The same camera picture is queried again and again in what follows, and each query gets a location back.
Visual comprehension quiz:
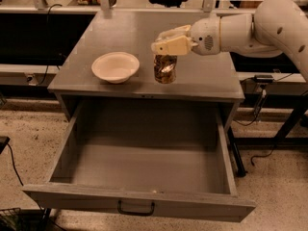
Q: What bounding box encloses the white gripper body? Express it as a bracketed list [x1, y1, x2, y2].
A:
[191, 17, 220, 56]

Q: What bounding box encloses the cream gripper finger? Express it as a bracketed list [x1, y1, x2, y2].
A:
[151, 36, 198, 56]
[156, 25, 192, 40]

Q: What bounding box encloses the orange soda can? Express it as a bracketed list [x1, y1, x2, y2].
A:
[154, 55, 177, 84]

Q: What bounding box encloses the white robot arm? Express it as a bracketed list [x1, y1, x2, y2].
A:
[151, 0, 308, 81]

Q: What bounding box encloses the open grey top drawer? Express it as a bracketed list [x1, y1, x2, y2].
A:
[23, 98, 256, 222]

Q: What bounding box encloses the black power adapter with cable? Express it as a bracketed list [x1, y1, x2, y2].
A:
[236, 73, 292, 126]

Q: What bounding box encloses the black cable on back left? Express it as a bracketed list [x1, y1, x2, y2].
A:
[38, 3, 67, 87]

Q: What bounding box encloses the black drawer handle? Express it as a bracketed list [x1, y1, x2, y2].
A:
[116, 200, 155, 217]

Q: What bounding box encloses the black cable on left floor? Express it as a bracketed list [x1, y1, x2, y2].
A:
[6, 142, 25, 188]

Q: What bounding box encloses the black wire basket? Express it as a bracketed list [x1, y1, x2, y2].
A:
[0, 208, 23, 231]

